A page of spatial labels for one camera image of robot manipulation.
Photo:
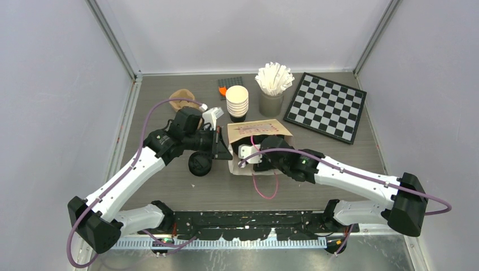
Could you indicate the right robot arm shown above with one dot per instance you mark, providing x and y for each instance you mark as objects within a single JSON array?
[{"x": 398, "y": 202}]

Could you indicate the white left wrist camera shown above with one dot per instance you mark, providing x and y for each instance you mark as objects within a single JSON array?
[{"x": 209, "y": 117}]

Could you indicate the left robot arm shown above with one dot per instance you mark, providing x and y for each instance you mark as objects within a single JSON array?
[{"x": 99, "y": 219}]

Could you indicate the black white checkerboard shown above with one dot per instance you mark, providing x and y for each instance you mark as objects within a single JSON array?
[{"x": 326, "y": 107}]

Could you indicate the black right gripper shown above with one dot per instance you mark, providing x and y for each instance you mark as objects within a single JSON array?
[{"x": 265, "y": 164}]

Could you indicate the stack of paper cups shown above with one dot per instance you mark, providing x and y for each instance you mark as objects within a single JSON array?
[{"x": 237, "y": 99}]

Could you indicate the stack of black cup lids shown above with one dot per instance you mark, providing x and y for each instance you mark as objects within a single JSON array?
[{"x": 200, "y": 164}]

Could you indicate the orange curved toy piece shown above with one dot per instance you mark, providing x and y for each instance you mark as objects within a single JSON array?
[{"x": 222, "y": 91}]

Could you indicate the yellow pink paper bag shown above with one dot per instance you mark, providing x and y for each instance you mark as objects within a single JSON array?
[{"x": 251, "y": 133}]

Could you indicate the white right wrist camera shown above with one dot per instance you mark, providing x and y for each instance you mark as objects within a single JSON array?
[{"x": 245, "y": 151}]

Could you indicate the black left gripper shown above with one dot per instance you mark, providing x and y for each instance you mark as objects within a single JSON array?
[{"x": 218, "y": 149}]

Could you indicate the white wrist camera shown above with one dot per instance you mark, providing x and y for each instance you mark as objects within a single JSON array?
[
  {"x": 245, "y": 151},
  {"x": 209, "y": 117}
]

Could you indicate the small dark mat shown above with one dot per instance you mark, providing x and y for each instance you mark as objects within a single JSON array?
[{"x": 231, "y": 81}]

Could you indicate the white paper-wrapped straws bundle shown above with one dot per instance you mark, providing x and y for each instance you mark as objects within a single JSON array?
[{"x": 274, "y": 78}]

